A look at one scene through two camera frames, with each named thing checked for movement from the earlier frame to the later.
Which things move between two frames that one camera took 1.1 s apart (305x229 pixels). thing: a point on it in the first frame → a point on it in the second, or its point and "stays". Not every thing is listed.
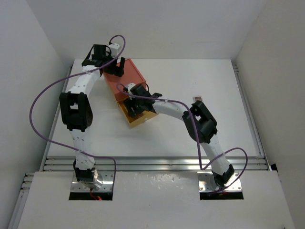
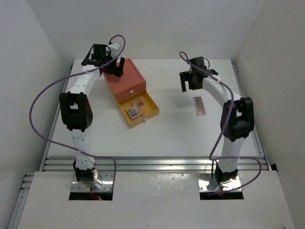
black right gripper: x=129 y=103 → x=185 y=77
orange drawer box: x=131 y=75 stays
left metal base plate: x=107 y=181 stays
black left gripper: x=116 y=70 stays
